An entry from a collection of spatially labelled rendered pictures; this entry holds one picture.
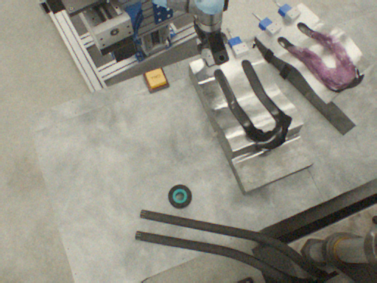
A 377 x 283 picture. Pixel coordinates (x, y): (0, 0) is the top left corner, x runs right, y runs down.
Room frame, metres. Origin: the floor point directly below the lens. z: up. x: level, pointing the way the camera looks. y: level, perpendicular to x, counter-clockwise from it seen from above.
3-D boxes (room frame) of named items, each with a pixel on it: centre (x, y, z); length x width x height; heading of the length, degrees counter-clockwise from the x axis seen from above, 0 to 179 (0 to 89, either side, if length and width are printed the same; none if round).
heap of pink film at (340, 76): (0.73, -0.47, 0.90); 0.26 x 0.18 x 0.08; 43
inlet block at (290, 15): (0.97, -0.32, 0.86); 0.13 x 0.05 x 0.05; 43
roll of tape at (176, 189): (0.20, 0.03, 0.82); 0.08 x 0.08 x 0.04
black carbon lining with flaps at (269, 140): (0.52, -0.19, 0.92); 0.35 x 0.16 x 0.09; 26
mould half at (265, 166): (0.50, -0.19, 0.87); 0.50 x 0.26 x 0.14; 26
